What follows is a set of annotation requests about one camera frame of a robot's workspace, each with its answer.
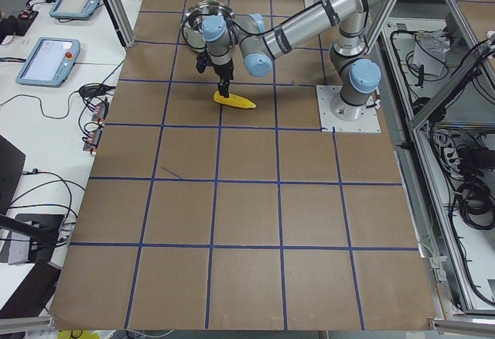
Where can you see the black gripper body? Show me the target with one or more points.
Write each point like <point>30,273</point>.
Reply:
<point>224,73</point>

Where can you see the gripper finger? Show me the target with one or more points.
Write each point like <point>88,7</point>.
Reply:
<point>223,88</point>

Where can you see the yellow corn cob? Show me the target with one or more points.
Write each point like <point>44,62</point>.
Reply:
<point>234,101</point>

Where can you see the pale green steel pot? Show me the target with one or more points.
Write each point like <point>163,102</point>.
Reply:
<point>191,27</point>

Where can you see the small circuit boards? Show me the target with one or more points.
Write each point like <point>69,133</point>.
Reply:
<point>92,130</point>

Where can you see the upper teach pendant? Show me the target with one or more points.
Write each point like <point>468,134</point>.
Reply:
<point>73,9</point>

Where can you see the teach pendant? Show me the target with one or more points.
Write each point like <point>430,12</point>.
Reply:
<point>50,62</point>
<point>73,9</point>

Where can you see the lower teach pendant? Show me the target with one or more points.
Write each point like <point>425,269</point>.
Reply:
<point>50,62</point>

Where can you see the white cardboard box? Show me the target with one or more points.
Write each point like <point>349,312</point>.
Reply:
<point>430,51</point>

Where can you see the aluminium frame post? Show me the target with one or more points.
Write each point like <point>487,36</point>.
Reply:
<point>120,22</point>

